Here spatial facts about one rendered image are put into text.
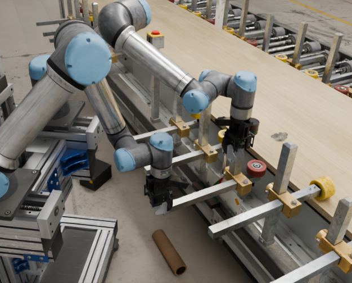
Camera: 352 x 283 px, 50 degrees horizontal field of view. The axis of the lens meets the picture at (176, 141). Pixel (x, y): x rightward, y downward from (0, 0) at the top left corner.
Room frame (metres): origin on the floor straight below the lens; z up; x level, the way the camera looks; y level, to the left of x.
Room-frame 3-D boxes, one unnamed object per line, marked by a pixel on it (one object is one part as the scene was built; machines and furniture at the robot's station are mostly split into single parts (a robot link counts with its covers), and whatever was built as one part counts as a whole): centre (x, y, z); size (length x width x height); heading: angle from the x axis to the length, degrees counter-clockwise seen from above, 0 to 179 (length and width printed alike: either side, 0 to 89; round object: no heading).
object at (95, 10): (2.75, 0.62, 0.90); 0.03 x 0.03 x 0.48; 30
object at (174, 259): (1.48, 0.02, 0.04); 0.30 x 0.08 x 0.08; 30
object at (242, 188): (1.21, -0.26, 0.85); 0.13 x 0.06 x 0.05; 30
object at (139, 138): (1.58, 0.06, 0.82); 0.43 x 0.03 x 0.04; 120
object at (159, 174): (1.01, 0.05, 1.05); 0.08 x 0.08 x 0.05
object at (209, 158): (1.43, -0.14, 0.83); 0.13 x 0.06 x 0.05; 30
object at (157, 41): (1.89, 0.13, 1.18); 0.07 x 0.07 x 0.08; 30
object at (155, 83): (1.89, 0.13, 0.93); 0.05 x 0.04 x 0.45; 30
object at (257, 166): (1.23, -0.34, 0.85); 0.08 x 0.08 x 0.11
